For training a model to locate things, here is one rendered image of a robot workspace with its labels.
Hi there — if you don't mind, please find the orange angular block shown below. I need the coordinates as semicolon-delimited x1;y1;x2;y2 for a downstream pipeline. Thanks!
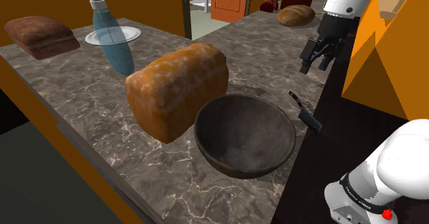
341;0;429;121

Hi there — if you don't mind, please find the round brown bread loaf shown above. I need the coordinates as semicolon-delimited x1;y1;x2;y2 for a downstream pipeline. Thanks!
276;4;316;27

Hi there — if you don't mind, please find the white plate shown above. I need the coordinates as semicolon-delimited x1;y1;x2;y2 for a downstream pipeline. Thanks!
85;25;142;46

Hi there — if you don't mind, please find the dark red box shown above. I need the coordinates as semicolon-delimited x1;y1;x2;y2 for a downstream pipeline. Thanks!
280;0;314;10

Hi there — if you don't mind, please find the orange door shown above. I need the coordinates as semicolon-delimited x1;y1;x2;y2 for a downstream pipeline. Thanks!
210;0;250;24

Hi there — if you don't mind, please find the red round object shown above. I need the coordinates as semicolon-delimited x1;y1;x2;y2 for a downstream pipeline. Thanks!
259;0;279;13

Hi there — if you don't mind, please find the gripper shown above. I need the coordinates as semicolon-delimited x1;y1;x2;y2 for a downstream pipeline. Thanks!
299;12;351;75

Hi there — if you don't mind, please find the small cleaver knife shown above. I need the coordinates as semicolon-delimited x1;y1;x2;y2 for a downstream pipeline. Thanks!
288;90;323;134

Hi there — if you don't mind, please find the dark brown bowl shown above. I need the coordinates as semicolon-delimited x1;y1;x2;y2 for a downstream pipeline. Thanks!
194;93;297;180

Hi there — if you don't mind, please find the orange bread loaf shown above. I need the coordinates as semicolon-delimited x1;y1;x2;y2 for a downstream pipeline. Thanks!
124;42;230;144

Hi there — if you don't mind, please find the dark brown bread loaf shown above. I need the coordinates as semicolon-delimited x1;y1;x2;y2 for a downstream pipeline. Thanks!
3;15;81;60

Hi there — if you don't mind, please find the blue pump dispenser bottle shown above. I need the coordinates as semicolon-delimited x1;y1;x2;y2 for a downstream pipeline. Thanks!
81;0;135;77

